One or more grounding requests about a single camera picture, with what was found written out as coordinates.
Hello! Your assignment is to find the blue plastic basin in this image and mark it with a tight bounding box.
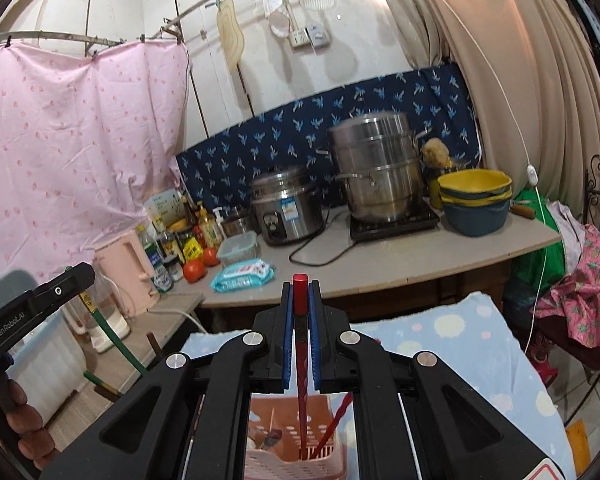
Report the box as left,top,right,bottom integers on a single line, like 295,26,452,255
441,199,512,237

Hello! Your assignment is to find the red chopstick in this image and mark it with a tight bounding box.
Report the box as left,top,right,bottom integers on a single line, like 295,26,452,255
291,273,311,458
312,392,355,457

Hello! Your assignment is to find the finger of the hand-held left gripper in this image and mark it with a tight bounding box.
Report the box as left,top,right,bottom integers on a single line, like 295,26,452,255
31,262,97,315

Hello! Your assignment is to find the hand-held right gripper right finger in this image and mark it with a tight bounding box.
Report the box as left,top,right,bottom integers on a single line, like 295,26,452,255
307,280,566,480

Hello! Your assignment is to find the blue wet wipes pack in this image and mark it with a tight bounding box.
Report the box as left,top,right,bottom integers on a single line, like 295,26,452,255
210,258,276,293

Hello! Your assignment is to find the yellow plastic basin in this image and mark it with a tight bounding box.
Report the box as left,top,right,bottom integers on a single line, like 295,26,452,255
437,170,512,206

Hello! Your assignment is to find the small steel pot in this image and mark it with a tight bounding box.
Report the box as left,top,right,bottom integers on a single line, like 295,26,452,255
222,210,256,237

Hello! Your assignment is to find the stainless steel steamer pot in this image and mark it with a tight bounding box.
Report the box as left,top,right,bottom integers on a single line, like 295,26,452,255
317,112,431,223

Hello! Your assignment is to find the white cable with switch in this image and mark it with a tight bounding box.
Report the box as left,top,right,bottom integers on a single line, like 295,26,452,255
430,0,555,358

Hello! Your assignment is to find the green chopstick with gold band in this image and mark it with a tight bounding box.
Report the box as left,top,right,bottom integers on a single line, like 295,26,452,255
80,292,148,376
83,371,118,402

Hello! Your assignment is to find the black induction cooktop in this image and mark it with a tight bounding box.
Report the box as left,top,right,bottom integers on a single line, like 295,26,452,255
349,205,441,242

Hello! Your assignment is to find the grey kitchen counter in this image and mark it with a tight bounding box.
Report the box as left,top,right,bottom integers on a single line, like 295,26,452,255
45,205,563,441

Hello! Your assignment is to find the pink plastic utensil basket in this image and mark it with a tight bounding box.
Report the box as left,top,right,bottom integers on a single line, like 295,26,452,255
242,392,353,480

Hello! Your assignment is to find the silver rice cooker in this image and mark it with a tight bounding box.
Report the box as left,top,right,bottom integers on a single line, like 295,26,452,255
250,167,326,247

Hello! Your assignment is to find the yellow oil bottle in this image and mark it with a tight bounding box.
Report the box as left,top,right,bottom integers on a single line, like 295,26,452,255
200,207,223,251

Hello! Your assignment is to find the wooden cutting board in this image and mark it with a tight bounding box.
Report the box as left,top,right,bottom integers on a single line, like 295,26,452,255
216,0,246,69

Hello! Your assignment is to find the pink floral garment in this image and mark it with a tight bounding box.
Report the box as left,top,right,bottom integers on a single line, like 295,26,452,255
534,225,600,350

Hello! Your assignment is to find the brown loofah sponge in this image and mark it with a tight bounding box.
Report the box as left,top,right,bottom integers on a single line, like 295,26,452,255
421,137,452,168

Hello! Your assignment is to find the green plastic bag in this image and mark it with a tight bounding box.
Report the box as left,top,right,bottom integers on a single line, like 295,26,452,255
505,187,567,288

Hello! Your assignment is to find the white power cord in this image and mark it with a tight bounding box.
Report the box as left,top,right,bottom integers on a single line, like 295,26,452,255
145,305,209,334

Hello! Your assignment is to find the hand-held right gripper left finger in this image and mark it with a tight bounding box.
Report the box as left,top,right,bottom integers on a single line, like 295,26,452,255
40,282,296,480

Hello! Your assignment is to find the pink electric kettle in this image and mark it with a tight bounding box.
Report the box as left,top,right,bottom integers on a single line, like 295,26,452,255
94,230,162,317

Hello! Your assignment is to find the black power cord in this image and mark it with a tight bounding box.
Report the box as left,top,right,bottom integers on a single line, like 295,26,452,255
289,230,362,267

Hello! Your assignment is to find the pink printed curtain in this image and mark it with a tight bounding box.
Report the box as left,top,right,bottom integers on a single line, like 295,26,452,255
0,40,192,293

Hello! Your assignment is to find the white glass kettle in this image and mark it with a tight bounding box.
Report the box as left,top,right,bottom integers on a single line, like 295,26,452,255
62,270,132,354

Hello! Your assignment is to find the person's left hand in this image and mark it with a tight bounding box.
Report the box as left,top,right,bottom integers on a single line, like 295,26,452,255
2,379,58,472

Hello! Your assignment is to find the beige curtain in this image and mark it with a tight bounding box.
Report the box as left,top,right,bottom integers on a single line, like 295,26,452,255
375,0,600,198

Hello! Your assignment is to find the metal curtain rod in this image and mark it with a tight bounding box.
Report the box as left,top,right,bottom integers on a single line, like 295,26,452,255
0,0,281,52

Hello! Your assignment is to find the navy floral cloth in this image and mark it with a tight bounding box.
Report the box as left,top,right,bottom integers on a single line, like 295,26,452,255
175,65,481,211

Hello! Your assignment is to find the green cap plastic bottle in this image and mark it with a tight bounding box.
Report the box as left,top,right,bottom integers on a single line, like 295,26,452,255
135,225,173,295

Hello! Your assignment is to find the white wall power outlet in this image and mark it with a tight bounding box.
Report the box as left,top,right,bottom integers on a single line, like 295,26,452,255
290,24,332,51

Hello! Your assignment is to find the clear food container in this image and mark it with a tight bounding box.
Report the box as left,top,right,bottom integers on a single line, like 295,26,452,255
217,232,261,267

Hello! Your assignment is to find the white mesh cloth bag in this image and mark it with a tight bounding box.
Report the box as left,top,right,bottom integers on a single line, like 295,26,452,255
252,0,292,39

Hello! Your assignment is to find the dark sauce bottle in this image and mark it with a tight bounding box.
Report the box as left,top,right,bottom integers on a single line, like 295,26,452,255
159,230,181,267

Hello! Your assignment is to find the blue spotted tablecloth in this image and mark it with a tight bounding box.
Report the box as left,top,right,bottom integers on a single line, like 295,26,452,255
180,290,576,480

